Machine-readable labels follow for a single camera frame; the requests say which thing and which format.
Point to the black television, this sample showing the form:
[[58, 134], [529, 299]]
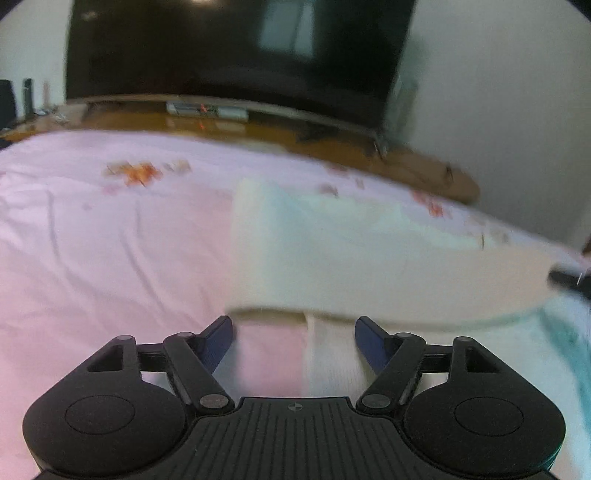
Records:
[[221, 50]]

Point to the grey set-top box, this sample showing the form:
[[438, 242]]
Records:
[[207, 110]]

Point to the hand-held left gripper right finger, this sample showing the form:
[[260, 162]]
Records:
[[369, 342]]

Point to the wooden television cabinet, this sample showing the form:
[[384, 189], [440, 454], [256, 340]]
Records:
[[286, 136]]

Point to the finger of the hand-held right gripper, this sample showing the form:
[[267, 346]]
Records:
[[570, 281]]

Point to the light green garment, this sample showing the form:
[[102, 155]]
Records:
[[369, 249]]

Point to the slim dark upright device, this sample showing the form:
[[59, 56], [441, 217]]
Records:
[[28, 96]]

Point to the pink floral bedsheet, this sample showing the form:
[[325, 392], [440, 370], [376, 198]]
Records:
[[101, 258]]

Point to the black chair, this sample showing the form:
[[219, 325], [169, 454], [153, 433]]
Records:
[[7, 105]]

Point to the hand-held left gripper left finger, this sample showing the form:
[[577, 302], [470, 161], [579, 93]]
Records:
[[218, 342]]

